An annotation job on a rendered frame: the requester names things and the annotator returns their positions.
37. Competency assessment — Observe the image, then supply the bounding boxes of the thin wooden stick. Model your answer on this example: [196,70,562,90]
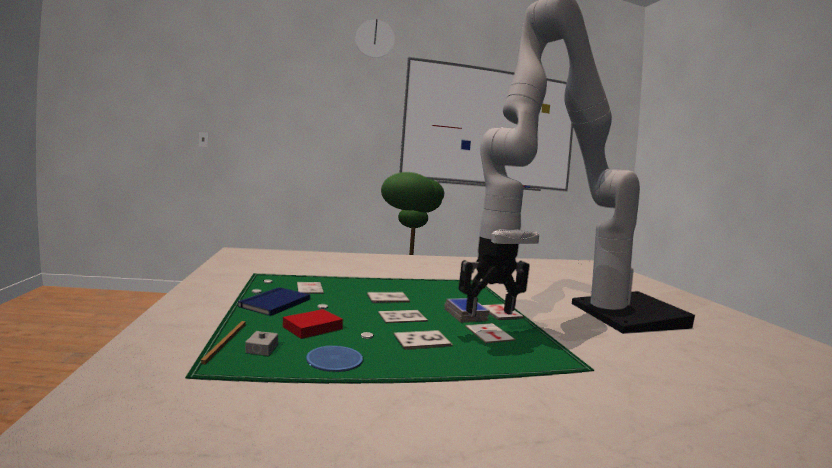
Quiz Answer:
[201,321,246,364]

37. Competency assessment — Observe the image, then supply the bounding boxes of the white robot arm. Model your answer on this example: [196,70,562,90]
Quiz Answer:
[480,0,640,310]

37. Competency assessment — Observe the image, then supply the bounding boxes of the red flat box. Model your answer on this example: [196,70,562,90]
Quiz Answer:
[283,309,343,339]

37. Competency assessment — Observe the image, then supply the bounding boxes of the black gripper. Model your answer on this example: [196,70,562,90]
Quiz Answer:
[458,237,530,317]

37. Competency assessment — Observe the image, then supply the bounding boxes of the blue round coaster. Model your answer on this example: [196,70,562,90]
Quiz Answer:
[306,346,363,372]

